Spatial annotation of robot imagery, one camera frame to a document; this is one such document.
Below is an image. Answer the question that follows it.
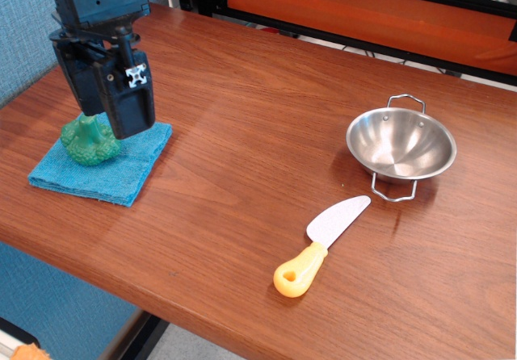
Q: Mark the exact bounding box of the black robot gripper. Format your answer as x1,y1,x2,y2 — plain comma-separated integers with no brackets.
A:
50,12,155,140

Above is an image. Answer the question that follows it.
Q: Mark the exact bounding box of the green toy broccoli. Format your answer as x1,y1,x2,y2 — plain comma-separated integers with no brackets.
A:
60,115,121,166

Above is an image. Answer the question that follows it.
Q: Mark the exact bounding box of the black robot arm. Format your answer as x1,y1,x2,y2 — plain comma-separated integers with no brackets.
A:
49,0,155,140

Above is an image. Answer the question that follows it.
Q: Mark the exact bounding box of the orange panel with black frame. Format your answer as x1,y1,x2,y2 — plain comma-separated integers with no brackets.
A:
179,0,516,85

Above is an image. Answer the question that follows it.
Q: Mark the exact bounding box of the stainless steel bowl with handles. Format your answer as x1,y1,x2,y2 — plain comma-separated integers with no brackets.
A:
346,94,457,203

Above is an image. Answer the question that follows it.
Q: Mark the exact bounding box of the blue folded cloth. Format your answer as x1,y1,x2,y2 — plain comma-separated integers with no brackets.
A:
28,113,173,207

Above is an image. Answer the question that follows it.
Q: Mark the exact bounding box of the yellow handled toy knife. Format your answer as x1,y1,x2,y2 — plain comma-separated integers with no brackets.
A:
273,195,371,298

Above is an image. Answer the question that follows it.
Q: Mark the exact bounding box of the black table leg frame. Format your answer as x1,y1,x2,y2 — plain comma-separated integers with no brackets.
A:
99,309,169,360

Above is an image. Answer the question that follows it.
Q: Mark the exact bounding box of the orange object at bottom corner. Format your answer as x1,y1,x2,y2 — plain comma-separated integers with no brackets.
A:
10,345,51,360

